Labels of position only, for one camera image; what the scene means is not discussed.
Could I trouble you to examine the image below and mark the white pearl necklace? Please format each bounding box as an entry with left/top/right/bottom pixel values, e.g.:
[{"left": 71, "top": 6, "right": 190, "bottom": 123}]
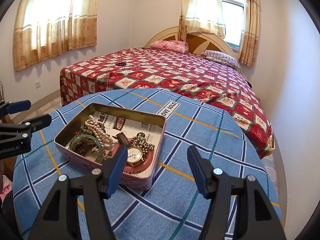
[{"left": 80, "top": 114, "right": 118, "bottom": 151}]

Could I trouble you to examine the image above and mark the window with white frame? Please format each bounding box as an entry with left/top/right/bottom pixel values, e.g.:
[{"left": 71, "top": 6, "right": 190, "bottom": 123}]
[{"left": 222, "top": 0, "right": 246, "bottom": 51}]

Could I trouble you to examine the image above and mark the plaid checked pillow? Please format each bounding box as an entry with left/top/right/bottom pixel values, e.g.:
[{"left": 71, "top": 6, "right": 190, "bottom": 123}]
[{"left": 202, "top": 50, "right": 240, "bottom": 69}]

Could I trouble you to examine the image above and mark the silver metal bead bracelet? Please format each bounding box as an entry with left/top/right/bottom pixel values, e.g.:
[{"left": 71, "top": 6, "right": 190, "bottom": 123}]
[{"left": 130, "top": 132, "right": 156, "bottom": 158}]

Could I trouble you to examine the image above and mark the yellow side window curtain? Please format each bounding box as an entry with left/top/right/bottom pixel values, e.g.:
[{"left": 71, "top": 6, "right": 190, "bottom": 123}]
[{"left": 13, "top": 0, "right": 98, "bottom": 72}]

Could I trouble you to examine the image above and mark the red patterned bedspread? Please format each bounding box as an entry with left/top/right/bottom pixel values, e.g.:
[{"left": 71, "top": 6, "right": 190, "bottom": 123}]
[{"left": 60, "top": 48, "right": 274, "bottom": 158}]

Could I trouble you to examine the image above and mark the pink metal tin box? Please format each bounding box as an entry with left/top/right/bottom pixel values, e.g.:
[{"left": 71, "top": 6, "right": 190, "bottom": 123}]
[{"left": 69, "top": 103, "right": 155, "bottom": 191}]

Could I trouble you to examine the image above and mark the grey and pearl bead bracelet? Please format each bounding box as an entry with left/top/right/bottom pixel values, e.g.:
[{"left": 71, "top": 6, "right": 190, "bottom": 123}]
[{"left": 79, "top": 123, "right": 94, "bottom": 137}]

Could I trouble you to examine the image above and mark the blue plaid tablecloth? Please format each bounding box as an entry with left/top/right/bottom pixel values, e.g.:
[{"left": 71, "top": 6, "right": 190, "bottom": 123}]
[{"left": 12, "top": 87, "right": 283, "bottom": 240}]

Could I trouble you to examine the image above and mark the brown wooden furniture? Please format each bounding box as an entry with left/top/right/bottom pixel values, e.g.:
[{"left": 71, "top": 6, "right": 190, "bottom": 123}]
[{"left": 1, "top": 115, "right": 16, "bottom": 180}]

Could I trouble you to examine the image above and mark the yellow tied left curtain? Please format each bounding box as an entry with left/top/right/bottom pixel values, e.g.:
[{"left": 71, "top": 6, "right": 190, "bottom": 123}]
[{"left": 178, "top": 0, "right": 226, "bottom": 41}]

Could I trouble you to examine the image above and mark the white wall socket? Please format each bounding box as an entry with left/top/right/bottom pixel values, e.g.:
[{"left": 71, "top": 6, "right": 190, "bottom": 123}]
[{"left": 35, "top": 81, "right": 41, "bottom": 88}]

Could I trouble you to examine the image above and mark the yellow right curtain panel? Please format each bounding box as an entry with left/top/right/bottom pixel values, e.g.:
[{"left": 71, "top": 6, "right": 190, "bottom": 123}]
[{"left": 239, "top": 0, "right": 260, "bottom": 68}]

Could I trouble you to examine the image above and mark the pink floral pillow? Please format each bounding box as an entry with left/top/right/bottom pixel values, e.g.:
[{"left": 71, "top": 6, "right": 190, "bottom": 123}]
[{"left": 150, "top": 40, "right": 189, "bottom": 54}]

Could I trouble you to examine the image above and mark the gold wrist watch brown strap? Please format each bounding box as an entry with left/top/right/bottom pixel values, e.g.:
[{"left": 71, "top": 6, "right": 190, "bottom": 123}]
[{"left": 116, "top": 132, "right": 145, "bottom": 168}]

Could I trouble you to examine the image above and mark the green jade bracelet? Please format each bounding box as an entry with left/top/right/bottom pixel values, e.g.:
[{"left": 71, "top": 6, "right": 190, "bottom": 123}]
[{"left": 69, "top": 134, "right": 104, "bottom": 164}]

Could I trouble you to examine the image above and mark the small black object on bed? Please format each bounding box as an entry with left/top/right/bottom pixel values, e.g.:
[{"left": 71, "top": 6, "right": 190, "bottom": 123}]
[{"left": 116, "top": 62, "right": 126, "bottom": 66}]

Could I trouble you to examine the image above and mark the pink bangle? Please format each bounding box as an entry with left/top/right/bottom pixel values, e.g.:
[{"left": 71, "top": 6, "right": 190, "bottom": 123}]
[{"left": 124, "top": 137, "right": 155, "bottom": 174}]

